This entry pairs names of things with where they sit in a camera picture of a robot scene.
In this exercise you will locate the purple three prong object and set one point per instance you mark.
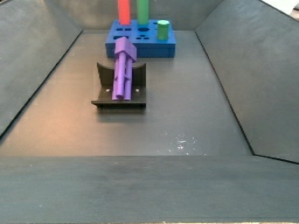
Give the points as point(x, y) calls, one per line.
point(124, 60)

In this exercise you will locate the black curved fixture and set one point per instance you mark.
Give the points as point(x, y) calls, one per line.
point(137, 97)

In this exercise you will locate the blue shape sorting board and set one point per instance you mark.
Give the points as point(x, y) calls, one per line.
point(141, 35)

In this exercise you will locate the short green hexagon peg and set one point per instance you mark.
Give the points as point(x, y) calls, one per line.
point(163, 25)

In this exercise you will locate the tall green cylinder peg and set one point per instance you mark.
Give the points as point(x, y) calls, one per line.
point(141, 11)

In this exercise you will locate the red square peg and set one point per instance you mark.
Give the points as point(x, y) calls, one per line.
point(124, 12)

